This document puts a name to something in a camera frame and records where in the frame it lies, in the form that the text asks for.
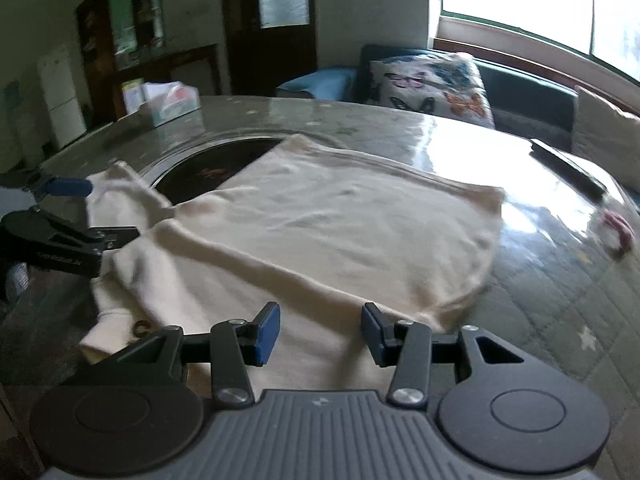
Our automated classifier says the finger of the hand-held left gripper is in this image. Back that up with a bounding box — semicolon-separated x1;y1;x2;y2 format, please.
0;172;94;199
0;205;141;277

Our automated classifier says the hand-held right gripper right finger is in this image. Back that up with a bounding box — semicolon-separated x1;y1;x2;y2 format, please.
361;302;526;406

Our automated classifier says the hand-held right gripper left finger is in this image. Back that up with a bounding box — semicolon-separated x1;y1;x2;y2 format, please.
95;301;282;407

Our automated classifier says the cream knit sweater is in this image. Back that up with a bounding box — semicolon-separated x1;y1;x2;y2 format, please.
79;133;506;396

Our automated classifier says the white refrigerator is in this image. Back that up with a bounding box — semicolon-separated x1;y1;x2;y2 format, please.
37;44;87;150

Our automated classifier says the white carton box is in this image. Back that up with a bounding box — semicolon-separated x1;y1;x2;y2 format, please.
122;80;147;115

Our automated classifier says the tissue box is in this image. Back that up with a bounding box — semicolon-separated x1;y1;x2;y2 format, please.
140;81;202;127

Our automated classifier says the dark wooden cabinet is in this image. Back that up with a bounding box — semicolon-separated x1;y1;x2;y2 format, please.
75;0;222;122

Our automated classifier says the dark wooden door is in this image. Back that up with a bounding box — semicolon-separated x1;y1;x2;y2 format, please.
221;0;319;97

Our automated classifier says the black remote control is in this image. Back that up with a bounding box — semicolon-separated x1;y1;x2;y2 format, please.
529;138;609;202

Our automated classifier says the butterfly print cushion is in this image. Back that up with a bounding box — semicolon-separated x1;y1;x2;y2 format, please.
367;51;497;131

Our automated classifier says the blue cushion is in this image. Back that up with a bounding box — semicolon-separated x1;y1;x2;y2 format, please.
276;67;359;102

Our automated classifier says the pink cloth item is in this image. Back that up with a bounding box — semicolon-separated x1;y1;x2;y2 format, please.
599;210;635;262

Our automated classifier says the dark teal sofa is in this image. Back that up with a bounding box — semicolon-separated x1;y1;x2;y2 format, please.
275;44;577;153

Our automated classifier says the beige cushion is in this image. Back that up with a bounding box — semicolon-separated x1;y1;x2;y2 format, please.
570;85;640;188

